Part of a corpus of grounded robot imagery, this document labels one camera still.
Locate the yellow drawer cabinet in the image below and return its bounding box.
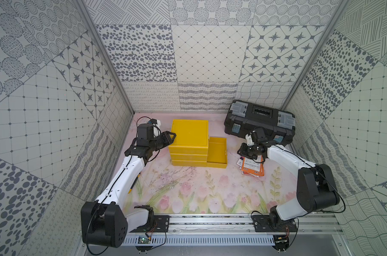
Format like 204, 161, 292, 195
169, 119, 209, 167

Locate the yellow bottom drawer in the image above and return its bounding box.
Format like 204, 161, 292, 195
207, 137, 228, 169

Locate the pink seed bag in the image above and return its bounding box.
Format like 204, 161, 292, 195
237, 157, 244, 168

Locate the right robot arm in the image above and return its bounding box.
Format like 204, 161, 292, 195
237, 128, 342, 226

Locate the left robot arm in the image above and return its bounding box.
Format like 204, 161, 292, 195
80, 119, 176, 247

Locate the black toolbox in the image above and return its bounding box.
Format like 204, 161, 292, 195
224, 100, 296, 146

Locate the yellow utility knife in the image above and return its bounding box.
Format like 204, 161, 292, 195
128, 177, 138, 194

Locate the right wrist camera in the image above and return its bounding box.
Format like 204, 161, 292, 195
245, 133, 254, 146

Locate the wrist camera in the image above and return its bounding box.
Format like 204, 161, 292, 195
148, 118, 161, 130
245, 133, 254, 146

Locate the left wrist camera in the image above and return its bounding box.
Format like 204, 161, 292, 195
148, 118, 161, 130

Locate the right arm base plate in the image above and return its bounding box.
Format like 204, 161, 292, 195
251, 214, 298, 233

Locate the aluminium mounting rail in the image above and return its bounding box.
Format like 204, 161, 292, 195
167, 213, 342, 235

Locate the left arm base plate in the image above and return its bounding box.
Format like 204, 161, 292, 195
131, 215, 170, 233

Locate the white vented cable duct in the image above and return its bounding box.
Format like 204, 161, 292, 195
122, 235, 275, 246

